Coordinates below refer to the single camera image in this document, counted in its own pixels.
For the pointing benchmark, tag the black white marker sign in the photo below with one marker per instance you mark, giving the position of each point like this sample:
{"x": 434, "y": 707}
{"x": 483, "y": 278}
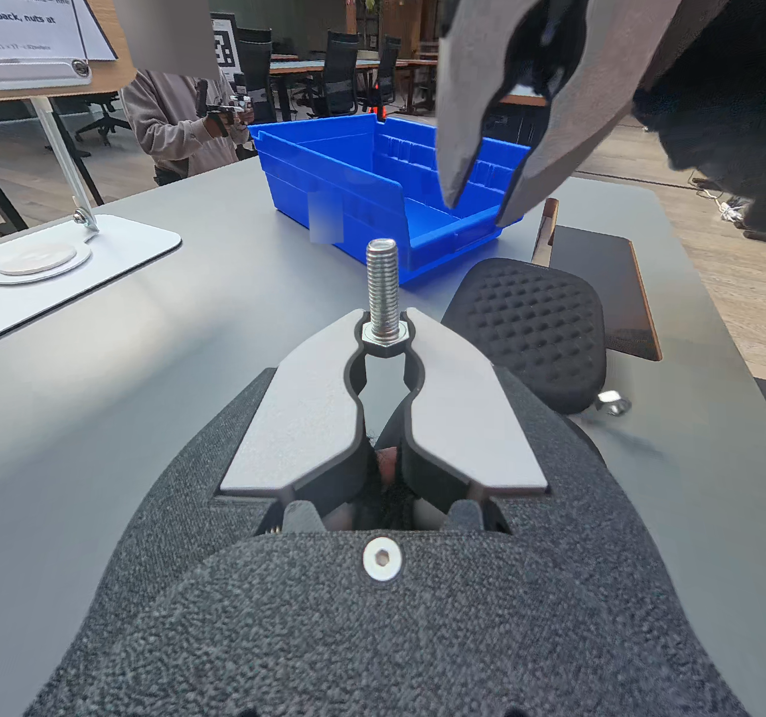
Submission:
{"x": 224, "y": 46}

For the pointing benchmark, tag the person's right hand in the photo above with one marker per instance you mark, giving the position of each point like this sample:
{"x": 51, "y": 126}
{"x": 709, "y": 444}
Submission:
{"x": 550, "y": 11}

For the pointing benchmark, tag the person's left hand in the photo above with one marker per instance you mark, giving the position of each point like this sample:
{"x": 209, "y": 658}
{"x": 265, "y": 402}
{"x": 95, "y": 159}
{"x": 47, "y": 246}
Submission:
{"x": 390, "y": 430}

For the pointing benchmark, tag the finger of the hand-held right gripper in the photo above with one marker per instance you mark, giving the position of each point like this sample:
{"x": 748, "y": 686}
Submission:
{"x": 616, "y": 70}
{"x": 473, "y": 70}

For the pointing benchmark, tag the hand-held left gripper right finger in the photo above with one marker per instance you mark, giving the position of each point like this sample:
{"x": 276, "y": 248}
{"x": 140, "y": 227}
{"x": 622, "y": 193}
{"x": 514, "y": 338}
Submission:
{"x": 473, "y": 418}

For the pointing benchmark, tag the silver hex nut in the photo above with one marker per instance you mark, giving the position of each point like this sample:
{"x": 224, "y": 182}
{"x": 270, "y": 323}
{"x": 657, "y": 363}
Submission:
{"x": 613, "y": 403}

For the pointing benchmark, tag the silver hex bolt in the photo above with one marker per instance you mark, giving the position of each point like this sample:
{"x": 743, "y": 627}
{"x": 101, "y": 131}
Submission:
{"x": 383, "y": 286}

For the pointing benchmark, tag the printed instruction sheet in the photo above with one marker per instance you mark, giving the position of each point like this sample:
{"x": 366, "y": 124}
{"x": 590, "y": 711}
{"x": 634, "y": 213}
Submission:
{"x": 36, "y": 5}

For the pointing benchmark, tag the black office chair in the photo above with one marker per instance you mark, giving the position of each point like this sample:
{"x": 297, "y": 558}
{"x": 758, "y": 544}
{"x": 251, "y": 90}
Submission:
{"x": 102, "y": 118}
{"x": 389, "y": 70}
{"x": 254, "y": 70}
{"x": 341, "y": 70}

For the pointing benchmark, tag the black honeycomb wrist pad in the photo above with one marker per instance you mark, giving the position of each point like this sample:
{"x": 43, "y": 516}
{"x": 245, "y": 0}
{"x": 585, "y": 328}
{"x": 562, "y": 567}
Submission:
{"x": 526, "y": 322}

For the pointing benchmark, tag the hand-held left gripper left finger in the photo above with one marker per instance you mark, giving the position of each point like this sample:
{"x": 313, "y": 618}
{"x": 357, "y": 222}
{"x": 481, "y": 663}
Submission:
{"x": 287, "y": 418}

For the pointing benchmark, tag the blue plastic bin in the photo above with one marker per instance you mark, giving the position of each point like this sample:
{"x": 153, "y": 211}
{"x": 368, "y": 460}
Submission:
{"x": 287, "y": 190}

